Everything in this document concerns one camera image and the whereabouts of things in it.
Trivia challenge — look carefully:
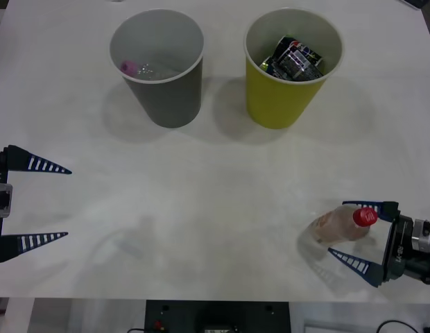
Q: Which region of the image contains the black robot torso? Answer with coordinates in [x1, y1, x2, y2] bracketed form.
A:
[144, 300, 291, 333]

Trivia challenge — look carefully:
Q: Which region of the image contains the grey plastic bin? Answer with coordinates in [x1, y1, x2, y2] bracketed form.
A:
[109, 9, 205, 128]

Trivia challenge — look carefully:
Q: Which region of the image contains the yellow-green plastic bin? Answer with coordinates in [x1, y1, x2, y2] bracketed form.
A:
[243, 7, 345, 130]

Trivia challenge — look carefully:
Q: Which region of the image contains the clear bottle with pink cap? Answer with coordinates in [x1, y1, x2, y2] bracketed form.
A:
[119, 59, 183, 79]

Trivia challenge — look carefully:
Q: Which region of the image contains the plastic bottle with red cap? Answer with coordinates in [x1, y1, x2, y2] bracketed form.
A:
[307, 205, 379, 248]

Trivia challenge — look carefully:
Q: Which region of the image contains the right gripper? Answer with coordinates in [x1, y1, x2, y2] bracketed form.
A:
[327, 200, 415, 288]

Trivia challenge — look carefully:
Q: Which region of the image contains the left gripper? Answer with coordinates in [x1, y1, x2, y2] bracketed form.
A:
[0, 144, 73, 264]

